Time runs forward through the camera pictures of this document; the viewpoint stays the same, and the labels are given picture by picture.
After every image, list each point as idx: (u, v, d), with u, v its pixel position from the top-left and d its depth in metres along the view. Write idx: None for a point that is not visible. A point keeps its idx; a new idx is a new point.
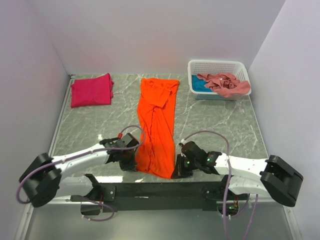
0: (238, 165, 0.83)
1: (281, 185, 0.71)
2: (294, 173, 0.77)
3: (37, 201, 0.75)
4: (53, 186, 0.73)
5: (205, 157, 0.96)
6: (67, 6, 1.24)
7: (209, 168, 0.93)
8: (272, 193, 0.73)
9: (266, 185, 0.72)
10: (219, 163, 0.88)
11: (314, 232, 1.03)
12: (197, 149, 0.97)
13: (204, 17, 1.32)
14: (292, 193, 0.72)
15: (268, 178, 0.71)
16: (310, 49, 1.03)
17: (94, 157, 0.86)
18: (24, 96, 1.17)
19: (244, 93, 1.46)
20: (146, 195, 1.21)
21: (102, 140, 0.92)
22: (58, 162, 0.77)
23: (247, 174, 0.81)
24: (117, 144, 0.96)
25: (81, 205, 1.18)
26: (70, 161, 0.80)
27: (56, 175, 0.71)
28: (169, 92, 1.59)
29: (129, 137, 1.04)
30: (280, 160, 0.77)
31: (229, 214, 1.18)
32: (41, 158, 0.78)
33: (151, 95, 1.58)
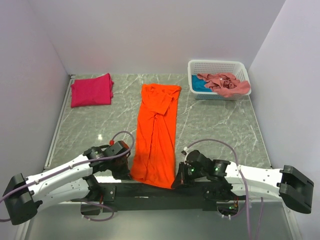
0: (252, 176, 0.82)
1: (297, 195, 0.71)
2: (308, 181, 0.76)
3: (18, 220, 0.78)
4: (28, 208, 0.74)
5: (212, 167, 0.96)
6: (67, 6, 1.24)
7: (218, 177, 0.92)
8: (289, 203, 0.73)
9: (283, 196, 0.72)
10: (231, 174, 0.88)
11: (314, 232, 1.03)
12: (204, 158, 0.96)
13: (204, 17, 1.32)
14: (308, 202, 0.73)
15: (286, 190, 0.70)
16: (310, 50, 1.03)
17: (74, 172, 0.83)
18: (24, 96, 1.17)
19: (244, 93, 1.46)
20: (146, 195, 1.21)
21: (86, 150, 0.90)
22: (30, 183, 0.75)
23: (262, 185, 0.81)
24: (106, 153, 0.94)
25: (81, 205, 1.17)
26: (45, 180, 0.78)
27: (27, 200, 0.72)
28: (171, 98, 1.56)
29: (119, 145, 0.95)
30: (295, 169, 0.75)
31: (229, 214, 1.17)
32: (16, 179, 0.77)
33: (153, 102, 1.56)
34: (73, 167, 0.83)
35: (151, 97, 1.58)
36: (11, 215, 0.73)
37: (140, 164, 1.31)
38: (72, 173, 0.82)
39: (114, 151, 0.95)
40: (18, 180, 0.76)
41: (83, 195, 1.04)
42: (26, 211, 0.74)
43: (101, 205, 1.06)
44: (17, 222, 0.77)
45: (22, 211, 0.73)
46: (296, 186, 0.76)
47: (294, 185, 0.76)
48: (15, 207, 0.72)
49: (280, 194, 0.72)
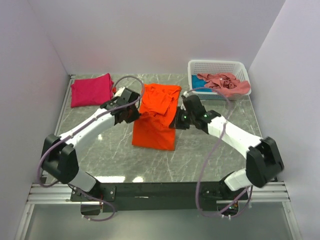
0: (232, 133, 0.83)
1: (262, 164, 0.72)
2: (280, 162, 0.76)
3: (66, 179, 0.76)
4: (72, 160, 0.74)
5: (202, 112, 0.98)
6: (67, 6, 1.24)
7: (201, 123, 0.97)
8: (250, 169, 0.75)
9: (248, 158, 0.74)
10: (214, 124, 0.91)
11: (314, 232, 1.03)
12: (196, 104, 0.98)
13: (203, 17, 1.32)
14: (267, 177, 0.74)
15: (254, 154, 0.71)
16: (310, 49, 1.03)
17: (100, 122, 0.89)
18: (24, 96, 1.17)
19: (244, 93, 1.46)
20: (146, 195, 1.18)
21: (102, 104, 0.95)
22: (67, 137, 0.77)
23: (237, 145, 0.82)
24: (119, 103, 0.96)
25: (81, 205, 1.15)
26: (78, 133, 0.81)
27: (71, 150, 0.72)
28: (171, 98, 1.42)
29: (128, 92, 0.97)
30: (275, 144, 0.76)
31: (229, 214, 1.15)
32: (49, 139, 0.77)
33: (154, 101, 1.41)
34: (97, 118, 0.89)
35: (151, 96, 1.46)
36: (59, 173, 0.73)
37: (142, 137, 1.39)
38: (99, 123, 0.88)
39: (125, 100, 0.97)
40: (51, 140, 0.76)
41: (87, 190, 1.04)
42: (71, 163, 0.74)
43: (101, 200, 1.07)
44: (66, 182, 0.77)
45: (68, 164, 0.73)
46: (266, 160, 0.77)
47: (266, 160, 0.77)
48: (61, 161, 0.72)
49: (247, 154, 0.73)
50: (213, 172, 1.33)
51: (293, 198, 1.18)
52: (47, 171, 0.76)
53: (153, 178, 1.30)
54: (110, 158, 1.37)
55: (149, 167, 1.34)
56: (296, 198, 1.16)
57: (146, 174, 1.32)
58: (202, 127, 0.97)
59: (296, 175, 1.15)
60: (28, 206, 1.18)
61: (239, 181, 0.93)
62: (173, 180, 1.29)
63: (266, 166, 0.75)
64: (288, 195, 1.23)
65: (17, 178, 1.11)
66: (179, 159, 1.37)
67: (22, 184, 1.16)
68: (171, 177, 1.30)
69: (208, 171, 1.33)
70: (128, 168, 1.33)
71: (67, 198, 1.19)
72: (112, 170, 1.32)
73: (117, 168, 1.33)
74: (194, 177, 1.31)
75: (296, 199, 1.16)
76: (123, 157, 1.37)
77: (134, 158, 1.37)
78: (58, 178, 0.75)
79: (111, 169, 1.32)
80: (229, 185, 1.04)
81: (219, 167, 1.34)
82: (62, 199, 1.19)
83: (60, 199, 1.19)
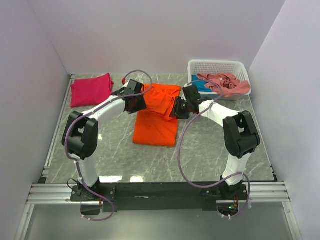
0: (216, 109, 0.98)
1: (236, 132, 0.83)
2: (255, 134, 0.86)
3: (86, 153, 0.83)
4: (94, 134, 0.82)
5: (196, 97, 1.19)
6: (67, 6, 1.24)
7: (195, 106, 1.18)
8: (227, 137, 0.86)
9: (225, 126, 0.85)
10: (204, 104, 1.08)
11: (314, 232, 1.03)
12: (192, 91, 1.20)
13: (203, 17, 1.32)
14: (241, 144, 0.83)
15: (227, 121, 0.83)
16: (310, 49, 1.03)
17: (114, 105, 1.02)
18: (23, 96, 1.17)
19: (244, 93, 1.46)
20: (146, 195, 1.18)
21: (113, 93, 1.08)
22: (90, 113, 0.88)
23: (218, 118, 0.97)
24: (127, 92, 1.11)
25: (81, 205, 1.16)
26: (98, 111, 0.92)
27: (94, 122, 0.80)
28: (171, 98, 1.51)
29: (134, 83, 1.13)
30: (250, 116, 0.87)
31: (229, 214, 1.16)
32: (73, 115, 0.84)
33: (153, 101, 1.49)
34: (111, 102, 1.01)
35: (151, 97, 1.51)
36: (82, 145, 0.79)
37: (143, 132, 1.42)
38: (113, 106, 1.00)
39: (131, 89, 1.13)
40: (75, 115, 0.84)
41: (89, 185, 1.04)
42: (93, 137, 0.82)
43: (103, 197, 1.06)
44: (85, 156, 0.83)
45: (91, 137, 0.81)
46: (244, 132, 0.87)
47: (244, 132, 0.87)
48: (85, 134, 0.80)
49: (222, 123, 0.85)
50: (213, 172, 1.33)
51: (293, 198, 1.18)
52: (69, 146, 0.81)
53: (153, 178, 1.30)
54: (110, 158, 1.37)
55: (149, 166, 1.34)
56: (296, 198, 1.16)
57: (146, 174, 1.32)
58: (195, 109, 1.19)
59: (296, 175, 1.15)
60: (28, 206, 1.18)
61: (230, 168, 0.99)
62: (173, 180, 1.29)
63: (243, 136, 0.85)
64: (288, 195, 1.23)
65: (17, 178, 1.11)
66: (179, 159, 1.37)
67: (22, 184, 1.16)
68: (171, 178, 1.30)
69: (208, 171, 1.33)
70: (128, 168, 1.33)
71: (67, 198, 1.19)
72: (112, 170, 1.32)
73: (117, 168, 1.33)
74: (194, 176, 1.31)
75: (296, 199, 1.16)
76: (123, 157, 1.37)
77: (134, 158, 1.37)
78: (80, 151, 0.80)
79: (111, 169, 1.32)
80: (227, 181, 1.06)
81: (219, 167, 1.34)
82: (62, 199, 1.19)
83: (60, 199, 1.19)
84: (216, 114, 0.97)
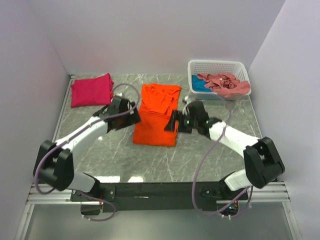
0: (230, 135, 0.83)
1: (260, 163, 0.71)
2: (279, 163, 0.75)
3: (61, 186, 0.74)
4: (69, 166, 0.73)
5: (206, 118, 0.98)
6: (67, 6, 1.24)
7: (204, 130, 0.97)
8: (248, 168, 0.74)
9: (246, 157, 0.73)
10: (215, 128, 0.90)
11: (315, 233, 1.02)
12: (200, 109, 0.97)
13: (203, 17, 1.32)
14: (265, 176, 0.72)
15: (250, 152, 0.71)
16: (311, 49, 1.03)
17: (94, 129, 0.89)
18: (24, 96, 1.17)
19: (244, 93, 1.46)
20: (146, 195, 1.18)
21: (94, 113, 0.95)
22: (63, 143, 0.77)
23: (236, 145, 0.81)
24: (110, 112, 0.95)
25: (81, 205, 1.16)
26: (74, 139, 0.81)
27: (68, 154, 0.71)
28: (171, 98, 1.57)
29: (118, 99, 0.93)
30: (272, 144, 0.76)
31: (229, 214, 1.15)
32: (45, 146, 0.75)
33: (153, 101, 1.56)
34: (91, 125, 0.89)
35: (151, 97, 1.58)
36: (55, 179, 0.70)
37: (141, 130, 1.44)
38: (93, 130, 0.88)
39: (115, 107, 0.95)
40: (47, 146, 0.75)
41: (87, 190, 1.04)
42: (68, 169, 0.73)
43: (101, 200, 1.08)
44: (61, 188, 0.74)
45: (65, 169, 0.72)
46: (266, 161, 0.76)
47: (266, 161, 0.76)
48: (57, 167, 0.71)
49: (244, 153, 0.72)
50: (213, 172, 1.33)
51: (293, 198, 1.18)
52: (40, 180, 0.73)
53: (153, 178, 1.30)
54: (110, 158, 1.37)
55: (149, 167, 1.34)
56: (296, 198, 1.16)
57: (146, 174, 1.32)
58: (204, 133, 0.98)
59: (296, 176, 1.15)
60: (28, 206, 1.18)
61: (238, 181, 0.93)
62: (173, 180, 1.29)
63: (266, 166, 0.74)
64: (288, 195, 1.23)
65: (16, 178, 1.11)
66: (179, 159, 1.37)
67: (22, 184, 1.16)
68: (171, 178, 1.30)
69: (208, 171, 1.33)
70: (128, 168, 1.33)
71: (67, 198, 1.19)
72: (112, 170, 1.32)
73: (117, 168, 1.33)
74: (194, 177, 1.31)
75: (296, 199, 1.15)
76: (123, 157, 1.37)
77: (134, 158, 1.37)
78: (54, 185, 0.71)
79: (111, 169, 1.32)
80: (229, 184, 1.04)
81: (219, 167, 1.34)
82: (62, 199, 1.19)
83: (60, 199, 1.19)
84: (233, 141, 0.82)
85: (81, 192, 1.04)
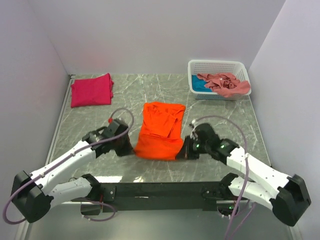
0: (257, 170, 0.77)
1: (293, 206, 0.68)
2: (308, 199, 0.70)
3: (33, 217, 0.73)
4: (41, 201, 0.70)
5: (218, 142, 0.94)
6: (67, 6, 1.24)
7: (218, 155, 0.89)
8: (279, 208, 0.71)
9: (278, 201, 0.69)
10: (235, 157, 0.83)
11: (314, 233, 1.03)
12: (211, 133, 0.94)
13: (203, 17, 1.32)
14: (297, 215, 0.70)
15: (285, 198, 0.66)
16: (310, 49, 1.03)
17: (78, 158, 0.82)
18: (24, 96, 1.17)
19: (244, 93, 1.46)
20: (146, 195, 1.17)
21: (85, 136, 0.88)
22: (36, 178, 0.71)
23: (262, 182, 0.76)
24: (105, 134, 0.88)
25: (81, 205, 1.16)
26: (51, 172, 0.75)
27: (37, 194, 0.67)
28: (174, 120, 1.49)
29: (115, 123, 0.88)
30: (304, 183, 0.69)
31: (229, 214, 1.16)
32: (20, 177, 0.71)
33: (155, 122, 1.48)
34: (75, 154, 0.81)
35: (153, 117, 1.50)
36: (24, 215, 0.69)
37: (143, 151, 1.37)
38: (75, 159, 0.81)
39: (112, 131, 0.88)
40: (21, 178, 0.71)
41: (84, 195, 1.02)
42: (40, 203, 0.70)
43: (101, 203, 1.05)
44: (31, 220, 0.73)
45: (35, 207, 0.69)
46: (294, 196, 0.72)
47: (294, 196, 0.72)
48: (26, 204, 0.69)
49: (277, 198, 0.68)
50: (213, 172, 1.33)
51: None
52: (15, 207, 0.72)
53: (153, 178, 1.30)
54: (110, 158, 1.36)
55: (149, 167, 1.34)
56: None
57: (146, 174, 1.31)
58: (219, 159, 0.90)
59: None
60: None
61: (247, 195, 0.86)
62: (173, 180, 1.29)
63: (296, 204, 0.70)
64: None
65: None
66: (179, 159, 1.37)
67: None
68: (171, 178, 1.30)
69: (208, 171, 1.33)
70: (128, 168, 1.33)
71: None
72: (112, 170, 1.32)
73: (117, 168, 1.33)
74: (194, 177, 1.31)
75: None
76: (123, 157, 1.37)
77: (134, 158, 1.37)
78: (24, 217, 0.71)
79: (111, 169, 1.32)
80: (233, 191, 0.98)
81: (219, 167, 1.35)
82: None
83: None
84: (259, 178, 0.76)
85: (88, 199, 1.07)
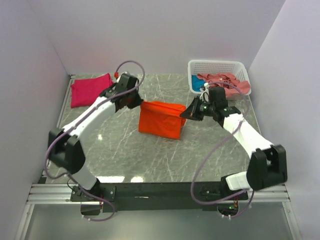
0: (246, 133, 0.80)
1: (264, 169, 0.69)
2: (283, 173, 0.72)
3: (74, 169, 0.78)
4: (79, 150, 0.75)
5: (223, 105, 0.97)
6: (67, 6, 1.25)
7: (219, 116, 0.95)
8: (250, 170, 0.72)
9: (252, 160, 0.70)
10: (230, 119, 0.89)
11: (314, 233, 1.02)
12: (220, 96, 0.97)
13: (203, 17, 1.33)
14: (265, 183, 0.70)
15: (259, 156, 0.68)
16: (310, 49, 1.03)
17: (101, 111, 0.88)
18: (24, 96, 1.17)
19: (244, 93, 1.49)
20: (146, 195, 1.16)
21: (101, 93, 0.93)
22: (70, 129, 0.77)
23: (245, 144, 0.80)
24: (118, 90, 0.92)
25: (81, 205, 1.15)
26: (81, 123, 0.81)
27: (76, 141, 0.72)
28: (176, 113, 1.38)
29: (126, 78, 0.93)
30: (285, 154, 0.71)
31: (229, 214, 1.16)
32: (54, 132, 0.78)
33: None
34: (98, 107, 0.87)
35: None
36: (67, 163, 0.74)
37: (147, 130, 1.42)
38: (100, 112, 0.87)
39: (123, 85, 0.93)
40: (56, 132, 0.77)
41: (88, 188, 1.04)
42: (78, 152, 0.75)
43: (101, 199, 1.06)
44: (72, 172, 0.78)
45: (75, 155, 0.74)
46: (270, 167, 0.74)
47: (269, 167, 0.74)
48: (67, 154, 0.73)
49: (251, 155, 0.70)
50: (213, 172, 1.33)
51: (293, 198, 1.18)
52: (54, 162, 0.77)
53: (153, 178, 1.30)
54: (110, 158, 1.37)
55: (149, 167, 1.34)
56: (296, 198, 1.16)
57: (146, 174, 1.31)
58: (219, 121, 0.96)
59: (296, 176, 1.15)
60: (28, 206, 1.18)
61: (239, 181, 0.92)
62: (173, 180, 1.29)
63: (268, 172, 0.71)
64: (288, 195, 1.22)
65: (17, 178, 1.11)
66: (179, 159, 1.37)
67: (22, 184, 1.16)
68: (172, 178, 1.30)
69: (208, 171, 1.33)
70: (128, 168, 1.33)
71: (67, 198, 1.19)
72: (112, 170, 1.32)
73: (117, 168, 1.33)
74: (194, 177, 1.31)
75: (296, 200, 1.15)
76: (123, 157, 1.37)
77: (134, 158, 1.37)
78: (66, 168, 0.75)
79: (111, 169, 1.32)
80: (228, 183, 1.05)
81: (219, 167, 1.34)
82: (62, 199, 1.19)
83: (60, 199, 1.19)
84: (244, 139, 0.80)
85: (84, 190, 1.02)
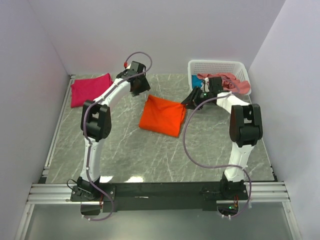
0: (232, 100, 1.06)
1: (241, 118, 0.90)
2: (258, 126, 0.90)
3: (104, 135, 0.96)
4: (108, 118, 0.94)
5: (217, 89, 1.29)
6: (67, 7, 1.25)
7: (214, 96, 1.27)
8: (232, 122, 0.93)
9: (232, 112, 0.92)
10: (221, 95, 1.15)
11: (315, 233, 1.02)
12: (216, 82, 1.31)
13: (202, 17, 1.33)
14: (242, 132, 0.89)
15: (236, 108, 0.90)
16: (310, 49, 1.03)
17: (120, 88, 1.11)
18: (23, 96, 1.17)
19: (244, 93, 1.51)
20: (146, 195, 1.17)
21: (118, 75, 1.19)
22: (100, 99, 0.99)
23: None
24: (130, 73, 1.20)
25: (81, 205, 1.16)
26: (108, 97, 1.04)
27: (107, 109, 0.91)
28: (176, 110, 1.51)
29: (136, 64, 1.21)
30: (259, 109, 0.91)
31: (229, 214, 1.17)
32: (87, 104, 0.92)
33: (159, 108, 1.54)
34: (118, 85, 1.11)
35: None
36: (99, 128, 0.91)
37: (149, 124, 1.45)
38: (119, 88, 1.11)
39: (135, 70, 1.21)
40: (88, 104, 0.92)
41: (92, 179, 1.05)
42: (108, 120, 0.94)
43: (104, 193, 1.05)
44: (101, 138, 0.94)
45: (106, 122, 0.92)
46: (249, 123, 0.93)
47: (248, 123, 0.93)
48: (99, 121, 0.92)
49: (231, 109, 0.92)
50: (213, 172, 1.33)
51: (293, 198, 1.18)
52: (87, 130, 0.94)
53: (153, 178, 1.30)
54: (110, 158, 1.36)
55: (149, 167, 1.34)
56: (296, 198, 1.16)
57: (146, 174, 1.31)
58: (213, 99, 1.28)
59: (297, 176, 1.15)
60: (28, 206, 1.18)
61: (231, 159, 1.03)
62: (173, 180, 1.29)
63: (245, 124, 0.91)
64: (288, 195, 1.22)
65: (17, 178, 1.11)
66: (179, 159, 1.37)
67: (22, 184, 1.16)
68: (172, 178, 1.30)
69: (208, 171, 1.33)
70: (128, 168, 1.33)
71: (67, 198, 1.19)
72: (112, 170, 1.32)
73: (117, 168, 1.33)
74: (194, 177, 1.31)
75: (297, 200, 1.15)
76: (123, 157, 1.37)
77: (134, 158, 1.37)
78: (98, 134, 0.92)
79: (111, 169, 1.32)
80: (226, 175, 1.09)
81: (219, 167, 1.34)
82: (62, 199, 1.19)
83: (60, 199, 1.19)
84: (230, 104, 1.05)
85: (90, 182, 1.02)
